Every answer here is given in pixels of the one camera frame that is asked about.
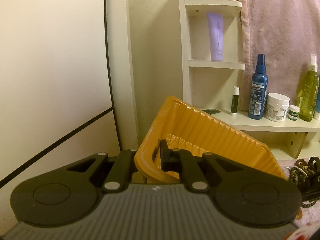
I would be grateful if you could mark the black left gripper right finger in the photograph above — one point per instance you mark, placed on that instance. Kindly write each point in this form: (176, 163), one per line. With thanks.
(197, 173)

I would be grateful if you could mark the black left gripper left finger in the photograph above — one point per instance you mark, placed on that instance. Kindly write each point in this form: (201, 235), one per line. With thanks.
(106, 173)

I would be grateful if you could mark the orange plastic tray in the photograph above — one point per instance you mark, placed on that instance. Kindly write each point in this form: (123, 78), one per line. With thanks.
(183, 126)

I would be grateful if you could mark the dark green small tube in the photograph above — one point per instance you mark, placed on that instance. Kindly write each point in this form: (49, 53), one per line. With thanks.
(211, 111)

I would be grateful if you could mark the white green lip balm stick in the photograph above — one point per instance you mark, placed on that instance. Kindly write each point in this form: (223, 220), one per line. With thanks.
(235, 100)

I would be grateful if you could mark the blue spray bottle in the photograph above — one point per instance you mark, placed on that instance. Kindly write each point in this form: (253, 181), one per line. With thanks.
(259, 85)

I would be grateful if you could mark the white cream jar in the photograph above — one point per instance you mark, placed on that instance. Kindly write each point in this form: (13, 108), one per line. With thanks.
(276, 107)

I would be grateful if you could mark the small green-label jar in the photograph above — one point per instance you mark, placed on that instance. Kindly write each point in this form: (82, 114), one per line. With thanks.
(293, 112)

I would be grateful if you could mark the blue white lotion tube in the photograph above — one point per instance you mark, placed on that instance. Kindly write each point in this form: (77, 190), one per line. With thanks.
(316, 114)

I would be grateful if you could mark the green olive oil bottle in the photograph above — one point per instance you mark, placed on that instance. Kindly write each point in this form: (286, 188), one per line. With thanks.
(310, 89)

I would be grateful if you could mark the white corner shelf unit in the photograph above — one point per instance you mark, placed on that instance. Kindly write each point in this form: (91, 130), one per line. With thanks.
(209, 84)

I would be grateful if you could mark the lavender cosmetic tube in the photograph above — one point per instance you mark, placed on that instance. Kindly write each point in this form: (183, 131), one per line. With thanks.
(215, 26)

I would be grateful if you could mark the pink fuzzy blanket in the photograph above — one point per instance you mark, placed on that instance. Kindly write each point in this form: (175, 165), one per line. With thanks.
(287, 33)

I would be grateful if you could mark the white mirror frame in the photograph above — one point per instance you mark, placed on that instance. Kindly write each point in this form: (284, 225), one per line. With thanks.
(120, 69)

